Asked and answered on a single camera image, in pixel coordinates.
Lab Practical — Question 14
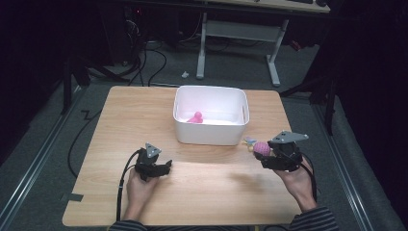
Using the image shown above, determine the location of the black computer tower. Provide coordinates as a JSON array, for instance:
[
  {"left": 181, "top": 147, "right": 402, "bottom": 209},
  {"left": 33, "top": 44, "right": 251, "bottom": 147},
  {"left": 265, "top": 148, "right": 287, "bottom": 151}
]
[{"left": 104, "top": 4, "right": 146, "bottom": 66}]

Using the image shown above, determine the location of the grey tape strip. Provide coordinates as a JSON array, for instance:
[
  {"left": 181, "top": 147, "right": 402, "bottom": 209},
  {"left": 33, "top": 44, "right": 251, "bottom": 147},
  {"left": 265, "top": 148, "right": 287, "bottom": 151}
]
[{"left": 60, "top": 192, "right": 85, "bottom": 203}]

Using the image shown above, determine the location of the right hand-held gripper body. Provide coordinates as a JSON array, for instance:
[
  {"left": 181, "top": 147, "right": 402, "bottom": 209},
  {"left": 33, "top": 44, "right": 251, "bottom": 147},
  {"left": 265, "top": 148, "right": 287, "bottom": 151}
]
[{"left": 267, "top": 129, "right": 310, "bottom": 173}]

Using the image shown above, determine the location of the person's left hand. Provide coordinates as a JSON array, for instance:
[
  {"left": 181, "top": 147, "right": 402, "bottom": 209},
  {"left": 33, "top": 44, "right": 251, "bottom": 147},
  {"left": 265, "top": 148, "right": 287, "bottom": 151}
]
[{"left": 125, "top": 167, "right": 161, "bottom": 210}]

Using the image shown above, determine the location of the person's right hand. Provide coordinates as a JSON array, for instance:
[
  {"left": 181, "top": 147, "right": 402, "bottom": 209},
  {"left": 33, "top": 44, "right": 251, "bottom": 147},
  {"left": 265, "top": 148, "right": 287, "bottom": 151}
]
[{"left": 273, "top": 158, "right": 317, "bottom": 204}]

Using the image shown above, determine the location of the pink bone toy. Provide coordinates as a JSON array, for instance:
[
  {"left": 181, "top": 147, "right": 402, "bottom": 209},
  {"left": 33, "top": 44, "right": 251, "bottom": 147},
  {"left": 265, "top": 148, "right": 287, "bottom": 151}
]
[{"left": 186, "top": 111, "right": 204, "bottom": 124}]

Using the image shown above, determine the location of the grey-legged wooden desk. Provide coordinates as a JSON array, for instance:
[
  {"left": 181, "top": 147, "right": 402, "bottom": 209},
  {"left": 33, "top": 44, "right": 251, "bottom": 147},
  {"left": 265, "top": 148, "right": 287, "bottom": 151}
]
[{"left": 195, "top": 0, "right": 331, "bottom": 89}]

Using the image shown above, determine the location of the metal floor rail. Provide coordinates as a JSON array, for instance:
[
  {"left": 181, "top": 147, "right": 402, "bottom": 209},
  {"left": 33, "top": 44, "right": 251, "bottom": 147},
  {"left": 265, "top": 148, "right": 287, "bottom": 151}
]
[
  {"left": 311, "top": 104, "right": 375, "bottom": 231},
  {"left": 0, "top": 86, "right": 85, "bottom": 222}
]

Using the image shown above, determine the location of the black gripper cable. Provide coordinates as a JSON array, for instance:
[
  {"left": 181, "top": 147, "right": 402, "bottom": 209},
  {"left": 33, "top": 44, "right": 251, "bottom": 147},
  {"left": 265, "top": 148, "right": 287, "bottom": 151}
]
[
  {"left": 299, "top": 152, "right": 319, "bottom": 203},
  {"left": 115, "top": 148, "right": 142, "bottom": 222}
]

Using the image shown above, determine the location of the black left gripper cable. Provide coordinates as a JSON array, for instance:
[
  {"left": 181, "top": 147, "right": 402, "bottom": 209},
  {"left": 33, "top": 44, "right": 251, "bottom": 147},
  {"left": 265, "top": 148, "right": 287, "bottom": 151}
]
[{"left": 115, "top": 148, "right": 142, "bottom": 222}]

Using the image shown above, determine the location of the bundle of black cables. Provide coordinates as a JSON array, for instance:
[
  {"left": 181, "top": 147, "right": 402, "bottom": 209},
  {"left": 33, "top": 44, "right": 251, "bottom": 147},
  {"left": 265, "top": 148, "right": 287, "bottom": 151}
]
[{"left": 126, "top": 18, "right": 168, "bottom": 88}]

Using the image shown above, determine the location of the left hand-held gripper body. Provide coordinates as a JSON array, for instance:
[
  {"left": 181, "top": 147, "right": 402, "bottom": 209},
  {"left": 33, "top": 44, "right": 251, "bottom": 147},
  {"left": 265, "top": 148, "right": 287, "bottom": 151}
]
[{"left": 134, "top": 141, "right": 163, "bottom": 183}]

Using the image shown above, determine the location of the white plastic bin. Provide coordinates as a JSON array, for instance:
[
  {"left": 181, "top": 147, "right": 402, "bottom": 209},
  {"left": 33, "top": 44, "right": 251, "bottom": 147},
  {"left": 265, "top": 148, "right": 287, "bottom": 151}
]
[{"left": 172, "top": 85, "right": 250, "bottom": 146}]

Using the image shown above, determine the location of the pink ball rope toy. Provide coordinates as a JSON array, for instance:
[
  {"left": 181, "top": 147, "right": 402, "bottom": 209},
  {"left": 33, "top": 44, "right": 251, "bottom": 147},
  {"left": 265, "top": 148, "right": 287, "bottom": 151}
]
[{"left": 242, "top": 137, "right": 272, "bottom": 158}]

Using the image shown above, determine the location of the black floor cable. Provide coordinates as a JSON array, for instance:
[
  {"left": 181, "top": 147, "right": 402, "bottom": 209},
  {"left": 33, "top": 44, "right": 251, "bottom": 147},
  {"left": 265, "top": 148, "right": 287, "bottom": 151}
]
[{"left": 66, "top": 109, "right": 103, "bottom": 179}]

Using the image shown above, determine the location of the black metal stand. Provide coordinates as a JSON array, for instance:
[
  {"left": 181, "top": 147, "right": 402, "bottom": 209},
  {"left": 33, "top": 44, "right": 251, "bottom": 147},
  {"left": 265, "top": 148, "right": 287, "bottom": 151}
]
[
  {"left": 279, "top": 71, "right": 339, "bottom": 137},
  {"left": 60, "top": 52, "right": 131, "bottom": 116}
]

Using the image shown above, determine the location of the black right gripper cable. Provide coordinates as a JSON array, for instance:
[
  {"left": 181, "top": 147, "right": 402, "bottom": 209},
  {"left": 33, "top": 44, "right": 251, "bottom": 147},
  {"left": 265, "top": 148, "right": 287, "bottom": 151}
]
[{"left": 299, "top": 152, "right": 319, "bottom": 203}]

